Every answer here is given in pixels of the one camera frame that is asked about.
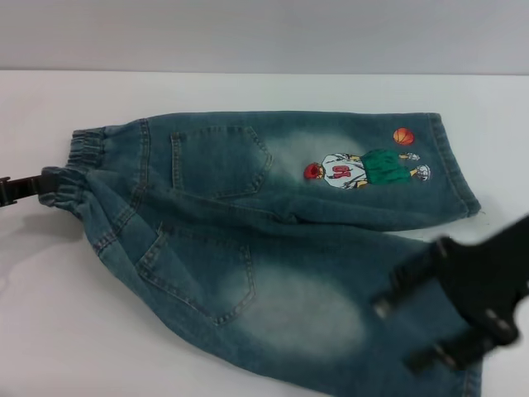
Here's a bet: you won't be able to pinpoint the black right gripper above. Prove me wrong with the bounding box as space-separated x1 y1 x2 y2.
374 213 529 374

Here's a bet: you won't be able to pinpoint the blue denim shorts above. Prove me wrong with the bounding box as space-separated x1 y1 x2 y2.
39 110 484 397

